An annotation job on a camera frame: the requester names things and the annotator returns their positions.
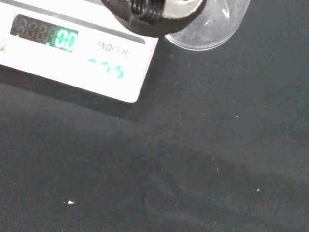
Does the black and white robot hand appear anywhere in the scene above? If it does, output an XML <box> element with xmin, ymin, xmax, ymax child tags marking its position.
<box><xmin>100</xmin><ymin>0</ymin><xmax>207</xmax><ymax>38</ymax></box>

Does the white electronic balance, steel pan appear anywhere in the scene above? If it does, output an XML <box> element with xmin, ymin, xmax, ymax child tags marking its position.
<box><xmin>0</xmin><ymin>0</ymin><xmax>160</xmax><ymax>104</ymax></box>

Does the black bench cloth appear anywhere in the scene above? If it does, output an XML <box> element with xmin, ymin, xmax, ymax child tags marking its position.
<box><xmin>0</xmin><ymin>0</ymin><xmax>309</xmax><ymax>232</ymax></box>

